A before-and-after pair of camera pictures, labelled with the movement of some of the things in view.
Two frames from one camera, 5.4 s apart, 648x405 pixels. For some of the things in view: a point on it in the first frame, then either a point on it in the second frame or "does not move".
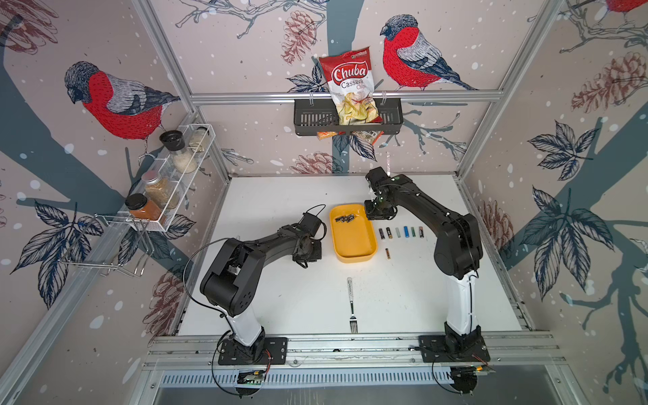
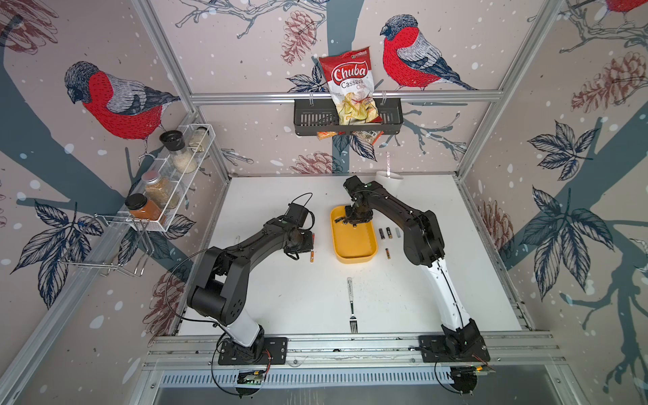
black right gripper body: (374, 210) to (353, 216)
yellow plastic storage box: (353, 235) does not move
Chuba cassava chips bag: (350, 73) does not move
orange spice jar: (141, 207) does not move
